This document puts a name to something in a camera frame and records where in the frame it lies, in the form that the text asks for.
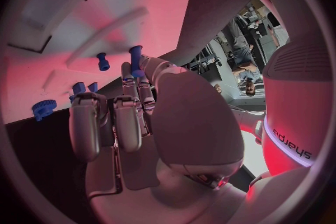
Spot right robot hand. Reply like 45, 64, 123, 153
68, 55, 246, 224

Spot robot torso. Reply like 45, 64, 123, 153
261, 39, 332, 176

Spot blue cylinder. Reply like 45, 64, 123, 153
96, 52, 110, 72

